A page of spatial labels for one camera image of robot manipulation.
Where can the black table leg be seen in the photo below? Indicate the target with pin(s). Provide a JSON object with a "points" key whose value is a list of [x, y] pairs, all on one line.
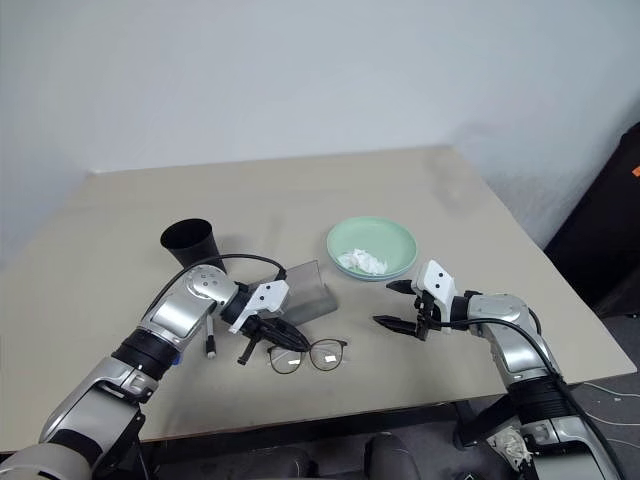
{"points": [[482, 420]]}

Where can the crumpled white cloth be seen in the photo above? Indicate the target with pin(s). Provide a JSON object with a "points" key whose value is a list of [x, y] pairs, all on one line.
{"points": [[510, 440]]}

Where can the crumpled white tissue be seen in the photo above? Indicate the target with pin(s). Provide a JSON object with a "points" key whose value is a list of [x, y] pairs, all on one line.
{"points": [[364, 261]]}

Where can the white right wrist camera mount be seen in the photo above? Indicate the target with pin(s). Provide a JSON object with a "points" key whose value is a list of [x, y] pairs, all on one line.
{"points": [[436, 280]]}

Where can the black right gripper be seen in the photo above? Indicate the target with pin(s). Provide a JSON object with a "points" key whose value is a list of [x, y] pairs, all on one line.
{"points": [[423, 320]]}

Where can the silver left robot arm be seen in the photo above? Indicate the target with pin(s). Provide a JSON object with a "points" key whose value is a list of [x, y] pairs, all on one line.
{"points": [[165, 315]]}

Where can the thin black-rimmed glasses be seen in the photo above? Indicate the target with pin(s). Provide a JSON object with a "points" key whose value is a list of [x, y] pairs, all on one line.
{"points": [[311, 348]]}

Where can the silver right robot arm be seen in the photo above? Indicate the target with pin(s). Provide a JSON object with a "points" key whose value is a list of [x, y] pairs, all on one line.
{"points": [[510, 320]]}

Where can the white marker with black cap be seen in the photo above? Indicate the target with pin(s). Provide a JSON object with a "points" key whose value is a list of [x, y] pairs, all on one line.
{"points": [[210, 342]]}

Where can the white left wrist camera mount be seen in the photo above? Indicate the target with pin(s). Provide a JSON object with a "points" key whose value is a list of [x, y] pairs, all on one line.
{"points": [[260, 300]]}

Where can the light green bowl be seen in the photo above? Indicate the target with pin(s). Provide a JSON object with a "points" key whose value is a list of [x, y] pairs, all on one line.
{"points": [[372, 240]]}

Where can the clear plastic glasses case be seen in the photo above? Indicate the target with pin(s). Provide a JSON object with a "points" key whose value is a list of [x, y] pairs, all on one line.
{"points": [[312, 292]]}

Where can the green plate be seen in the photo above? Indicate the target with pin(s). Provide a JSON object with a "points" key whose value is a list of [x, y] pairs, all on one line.
{"points": [[372, 279]]}

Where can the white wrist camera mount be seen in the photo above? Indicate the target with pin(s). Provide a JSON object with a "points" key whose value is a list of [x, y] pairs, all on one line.
{"points": [[260, 300], [436, 280]]}

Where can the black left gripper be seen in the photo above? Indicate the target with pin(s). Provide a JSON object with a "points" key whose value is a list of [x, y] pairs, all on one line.
{"points": [[254, 336]]}

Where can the black cup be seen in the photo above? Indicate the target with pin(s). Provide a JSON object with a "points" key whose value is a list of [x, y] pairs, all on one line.
{"points": [[192, 247]]}

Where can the large black fabric object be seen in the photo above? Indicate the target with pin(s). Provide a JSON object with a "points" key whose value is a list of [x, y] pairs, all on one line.
{"points": [[600, 240]]}

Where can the dark rounded shape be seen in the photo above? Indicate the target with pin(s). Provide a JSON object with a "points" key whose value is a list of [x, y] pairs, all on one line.
{"points": [[395, 457]]}

